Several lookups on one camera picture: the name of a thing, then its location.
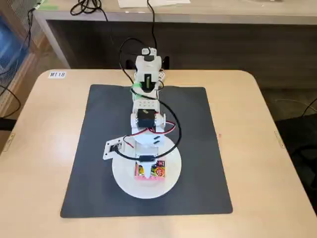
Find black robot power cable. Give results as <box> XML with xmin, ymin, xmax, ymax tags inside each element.
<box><xmin>147</xmin><ymin>0</ymin><xmax>158</xmax><ymax>50</ymax></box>

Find dark grey mat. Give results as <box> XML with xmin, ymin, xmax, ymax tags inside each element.
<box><xmin>60</xmin><ymin>84</ymin><xmax>234</xmax><ymax>219</ymax></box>

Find green tape strip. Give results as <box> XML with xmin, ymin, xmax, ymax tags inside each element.
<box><xmin>34</xmin><ymin>4</ymin><xmax>59</xmax><ymax>11</ymax></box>

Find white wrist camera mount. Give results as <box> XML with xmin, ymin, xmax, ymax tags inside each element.
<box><xmin>102</xmin><ymin>135</ymin><xmax>136</xmax><ymax>161</ymax></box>

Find white MT18 label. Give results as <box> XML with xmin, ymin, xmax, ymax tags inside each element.
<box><xmin>47</xmin><ymin>70</ymin><xmax>67</xmax><ymax>80</ymax></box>

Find white paper sheet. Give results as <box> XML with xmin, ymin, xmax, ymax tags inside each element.
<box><xmin>117</xmin><ymin>0</ymin><xmax>192</xmax><ymax>9</ymax></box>

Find blue plastic container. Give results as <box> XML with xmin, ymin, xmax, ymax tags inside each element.
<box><xmin>0</xmin><ymin>9</ymin><xmax>31</xmax><ymax>73</ymax></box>

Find black hanging cable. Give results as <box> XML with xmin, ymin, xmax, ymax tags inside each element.
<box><xmin>25</xmin><ymin>4</ymin><xmax>41</xmax><ymax>52</ymax></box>

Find thin light floor cable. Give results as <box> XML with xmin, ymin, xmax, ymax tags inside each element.
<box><xmin>274</xmin><ymin>97</ymin><xmax>317</xmax><ymax>118</ymax></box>

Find table edge sticker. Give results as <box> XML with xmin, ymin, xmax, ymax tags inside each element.
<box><xmin>1</xmin><ymin>132</ymin><xmax>16</xmax><ymax>152</ymax></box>
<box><xmin>273</xmin><ymin>129</ymin><xmax>286</xmax><ymax>150</ymax></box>

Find coiled black cable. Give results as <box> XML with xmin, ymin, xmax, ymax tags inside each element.
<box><xmin>70</xmin><ymin>0</ymin><xmax>110</xmax><ymax>23</ymax></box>

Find white round plate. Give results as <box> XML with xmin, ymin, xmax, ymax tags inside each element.
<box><xmin>111</xmin><ymin>135</ymin><xmax>183</xmax><ymax>200</ymax></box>

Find black floor cable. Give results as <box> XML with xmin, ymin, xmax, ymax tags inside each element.
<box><xmin>0</xmin><ymin>83</ymin><xmax>22</xmax><ymax>119</ymax></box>

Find grey beige desk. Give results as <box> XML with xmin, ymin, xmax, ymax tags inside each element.
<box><xmin>32</xmin><ymin>0</ymin><xmax>317</xmax><ymax>70</ymax></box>

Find colourful candy box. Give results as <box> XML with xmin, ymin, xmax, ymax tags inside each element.
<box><xmin>134</xmin><ymin>159</ymin><xmax>167</xmax><ymax>182</ymax></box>

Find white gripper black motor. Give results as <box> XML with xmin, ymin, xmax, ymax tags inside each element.
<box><xmin>123</xmin><ymin>132</ymin><xmax>166</xmax><ymax>179</ymax></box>

